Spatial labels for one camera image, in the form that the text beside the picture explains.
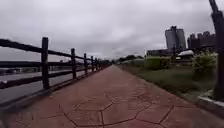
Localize distant trees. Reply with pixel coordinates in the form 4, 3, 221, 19
116, 54, 145, 65

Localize red stamped concrete path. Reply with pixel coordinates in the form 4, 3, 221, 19
0, 64, 224, 128

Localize green hedge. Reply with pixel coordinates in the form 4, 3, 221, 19
142, 55, 172, 71

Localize low dark building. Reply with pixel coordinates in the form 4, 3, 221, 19
145, 48, 175, 57

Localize grass field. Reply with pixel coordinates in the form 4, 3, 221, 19
116, 62, 220, 102

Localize dark wooden fence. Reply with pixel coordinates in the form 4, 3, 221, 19
0, 36, 113, 112

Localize tall grey building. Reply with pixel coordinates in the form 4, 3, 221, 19
164, 25, 187, 52

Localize green bush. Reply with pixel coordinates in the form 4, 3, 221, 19
190, 50, 219, 81

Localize group of dark buildings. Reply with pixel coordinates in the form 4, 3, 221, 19
186, 30, 217, 51

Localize grey water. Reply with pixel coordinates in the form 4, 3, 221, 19
0, 67, 95, 105

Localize pale kerb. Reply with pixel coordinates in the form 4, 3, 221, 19
195, 94, 224, 118

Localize dark thick post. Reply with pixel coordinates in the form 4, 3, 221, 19
208, 0, 224, 102

